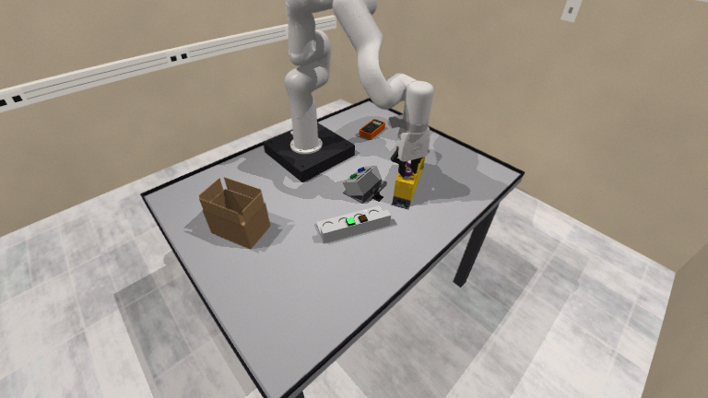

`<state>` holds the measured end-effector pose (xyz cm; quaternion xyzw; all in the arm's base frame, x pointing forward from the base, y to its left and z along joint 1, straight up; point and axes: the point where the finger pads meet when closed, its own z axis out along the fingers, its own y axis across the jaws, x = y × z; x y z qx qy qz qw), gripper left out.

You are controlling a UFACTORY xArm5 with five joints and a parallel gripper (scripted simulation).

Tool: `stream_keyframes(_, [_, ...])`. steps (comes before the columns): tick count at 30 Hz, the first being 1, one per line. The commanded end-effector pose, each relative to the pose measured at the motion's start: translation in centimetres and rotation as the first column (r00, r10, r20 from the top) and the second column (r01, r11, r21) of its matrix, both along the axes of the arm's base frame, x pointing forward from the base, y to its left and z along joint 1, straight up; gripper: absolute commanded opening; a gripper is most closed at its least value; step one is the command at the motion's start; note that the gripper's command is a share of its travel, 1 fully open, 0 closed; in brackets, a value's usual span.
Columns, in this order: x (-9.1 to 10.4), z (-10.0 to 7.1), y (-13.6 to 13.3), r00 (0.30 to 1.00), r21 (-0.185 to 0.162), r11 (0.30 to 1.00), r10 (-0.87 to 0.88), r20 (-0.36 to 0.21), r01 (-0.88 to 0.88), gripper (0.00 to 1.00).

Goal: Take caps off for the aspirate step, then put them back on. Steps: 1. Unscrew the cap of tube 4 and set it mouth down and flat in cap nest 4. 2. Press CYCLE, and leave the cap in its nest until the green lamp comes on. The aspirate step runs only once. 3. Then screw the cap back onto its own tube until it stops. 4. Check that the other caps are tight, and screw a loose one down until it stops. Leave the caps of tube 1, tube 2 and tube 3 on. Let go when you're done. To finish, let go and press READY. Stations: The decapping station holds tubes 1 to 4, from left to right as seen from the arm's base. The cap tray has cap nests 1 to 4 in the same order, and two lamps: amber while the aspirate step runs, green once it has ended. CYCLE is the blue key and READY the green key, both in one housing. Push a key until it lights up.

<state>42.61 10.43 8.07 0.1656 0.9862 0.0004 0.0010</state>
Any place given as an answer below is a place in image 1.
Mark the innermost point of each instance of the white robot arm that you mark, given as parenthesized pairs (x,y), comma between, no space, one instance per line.
(310,50)

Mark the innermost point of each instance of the black table edge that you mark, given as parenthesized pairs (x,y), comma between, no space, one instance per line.
(309,374)

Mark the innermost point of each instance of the yellow tube rack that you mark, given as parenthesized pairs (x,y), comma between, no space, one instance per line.
(404,188)

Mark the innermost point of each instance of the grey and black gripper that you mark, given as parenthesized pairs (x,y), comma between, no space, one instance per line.
(410,146)

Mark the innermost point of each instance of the grey button housing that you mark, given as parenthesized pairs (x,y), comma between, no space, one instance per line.
(363,184)

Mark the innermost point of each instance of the brown cardboard box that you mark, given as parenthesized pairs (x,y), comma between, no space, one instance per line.
(225,215)

